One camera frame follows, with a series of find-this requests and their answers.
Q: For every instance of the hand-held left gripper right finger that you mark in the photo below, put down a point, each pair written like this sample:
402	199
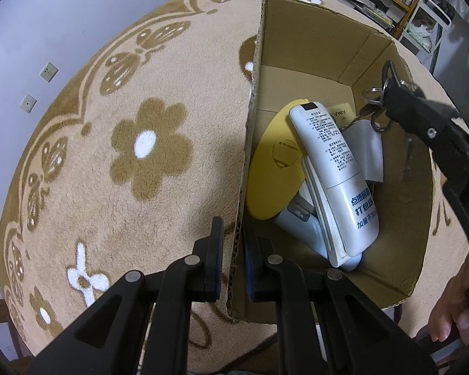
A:
249	273

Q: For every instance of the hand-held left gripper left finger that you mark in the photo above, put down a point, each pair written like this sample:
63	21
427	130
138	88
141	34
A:
218	258

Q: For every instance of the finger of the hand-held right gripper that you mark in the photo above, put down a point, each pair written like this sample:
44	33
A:
414	111

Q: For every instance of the white packet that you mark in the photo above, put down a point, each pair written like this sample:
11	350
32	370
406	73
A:
369	148

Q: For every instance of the yellow rectangular key tag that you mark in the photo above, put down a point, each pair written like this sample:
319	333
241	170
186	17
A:
341	115

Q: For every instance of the light blue hand-held device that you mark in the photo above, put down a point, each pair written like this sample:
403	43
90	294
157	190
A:
300	218

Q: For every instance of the white lotion tube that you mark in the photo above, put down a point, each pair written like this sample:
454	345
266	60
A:
336	172

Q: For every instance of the yellow oval case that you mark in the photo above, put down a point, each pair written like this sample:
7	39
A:
269	172

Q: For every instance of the cardboard box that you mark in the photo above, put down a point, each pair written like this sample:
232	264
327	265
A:
297	39

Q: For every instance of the person's right hand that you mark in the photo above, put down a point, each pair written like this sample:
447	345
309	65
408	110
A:
453	300

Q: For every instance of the white rolling cart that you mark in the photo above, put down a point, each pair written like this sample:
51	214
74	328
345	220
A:
425	27

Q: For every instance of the dark green pole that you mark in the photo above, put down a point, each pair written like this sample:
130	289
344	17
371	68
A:
437	23

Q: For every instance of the beige flower-pattern blanket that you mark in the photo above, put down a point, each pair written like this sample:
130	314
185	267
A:
140	187

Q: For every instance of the wooden shelf unit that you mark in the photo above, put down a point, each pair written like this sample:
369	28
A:
386	0

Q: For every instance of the pile of magazines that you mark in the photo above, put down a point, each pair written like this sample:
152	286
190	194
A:
355	2

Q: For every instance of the brown wooden frame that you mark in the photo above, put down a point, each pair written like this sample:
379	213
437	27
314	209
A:
4	328

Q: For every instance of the white wall socket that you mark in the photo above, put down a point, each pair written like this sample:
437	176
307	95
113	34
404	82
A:
28	104
49	72

